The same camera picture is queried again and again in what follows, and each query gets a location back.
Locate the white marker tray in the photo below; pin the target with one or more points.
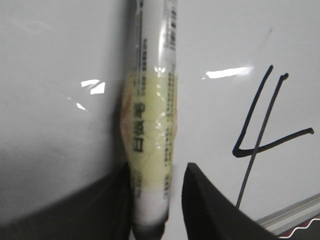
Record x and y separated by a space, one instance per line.
308 230

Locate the white taped whiteboard marker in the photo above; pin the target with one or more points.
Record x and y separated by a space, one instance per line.
148 120

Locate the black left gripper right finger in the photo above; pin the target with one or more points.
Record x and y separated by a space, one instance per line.
208 215

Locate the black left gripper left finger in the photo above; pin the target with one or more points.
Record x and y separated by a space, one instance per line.
100 211

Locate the large white whiteboard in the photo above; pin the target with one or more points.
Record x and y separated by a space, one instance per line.
247 112

